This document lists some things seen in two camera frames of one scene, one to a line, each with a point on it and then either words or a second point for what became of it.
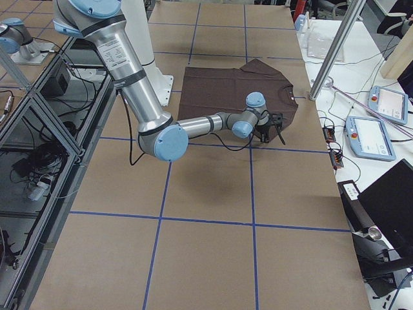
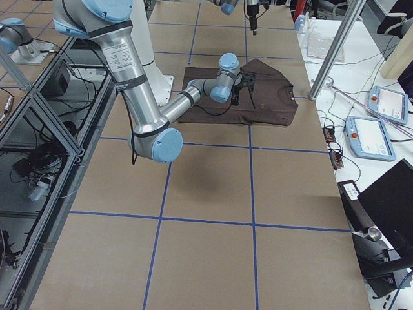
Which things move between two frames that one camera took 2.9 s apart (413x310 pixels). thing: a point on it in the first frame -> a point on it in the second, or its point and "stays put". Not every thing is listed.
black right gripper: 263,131 -> 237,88
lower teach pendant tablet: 368,138 stays put
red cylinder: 300,5 stays put
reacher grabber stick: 388,119 stays put
